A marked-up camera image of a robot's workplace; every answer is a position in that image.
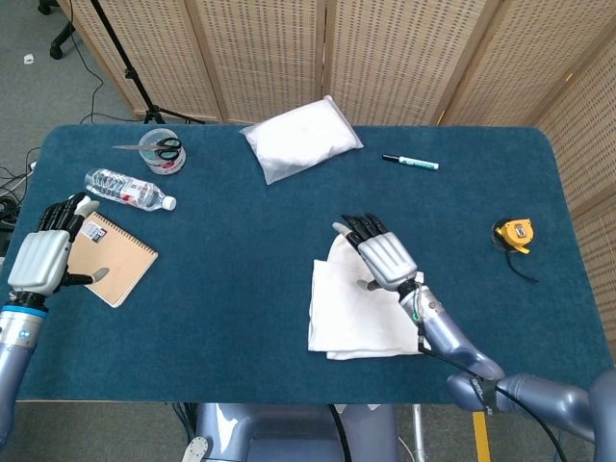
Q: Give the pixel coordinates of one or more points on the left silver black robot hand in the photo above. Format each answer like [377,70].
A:
[41,262]

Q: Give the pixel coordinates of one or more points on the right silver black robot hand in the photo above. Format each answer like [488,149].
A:
[387,260]

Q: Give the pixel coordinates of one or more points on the white short-sleeve t-shirt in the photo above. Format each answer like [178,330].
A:
[346,313]

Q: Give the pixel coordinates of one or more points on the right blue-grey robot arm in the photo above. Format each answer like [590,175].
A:
[447,339]

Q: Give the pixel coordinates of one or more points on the brown spiral notebook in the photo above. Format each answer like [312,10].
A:
[125,260]

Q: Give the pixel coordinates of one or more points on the green marker with black cap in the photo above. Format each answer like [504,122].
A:
[416,163]

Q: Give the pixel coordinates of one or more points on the clear plastic water bottle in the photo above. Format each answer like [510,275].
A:
[125,188]

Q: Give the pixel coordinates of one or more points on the yellow tape measure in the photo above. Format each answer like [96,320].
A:
[515,235]

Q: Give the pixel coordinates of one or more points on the clear bag of white fabric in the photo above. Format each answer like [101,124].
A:
[298,139]

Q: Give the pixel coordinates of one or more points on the clear round plastic jar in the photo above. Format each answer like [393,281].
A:
[163,166]

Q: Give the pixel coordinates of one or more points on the white metal table leg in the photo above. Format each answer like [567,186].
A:
[419,433]

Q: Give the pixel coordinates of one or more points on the teal carpet table mat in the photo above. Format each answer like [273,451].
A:
[216,337]

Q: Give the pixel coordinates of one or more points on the blue-grey robot torso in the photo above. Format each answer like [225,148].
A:
[289,433]

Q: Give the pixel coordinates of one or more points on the yellow floor tape strip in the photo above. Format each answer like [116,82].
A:
[481,438]

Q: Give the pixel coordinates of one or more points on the wicker folding screen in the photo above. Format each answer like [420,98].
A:
[394,58]

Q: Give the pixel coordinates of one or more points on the white paper scrap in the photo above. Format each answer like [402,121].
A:
[29,59]

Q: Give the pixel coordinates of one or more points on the black tripod stand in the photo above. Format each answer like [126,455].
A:
[129,72]

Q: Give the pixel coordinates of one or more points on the black office chair base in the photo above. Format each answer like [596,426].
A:
[60,41]

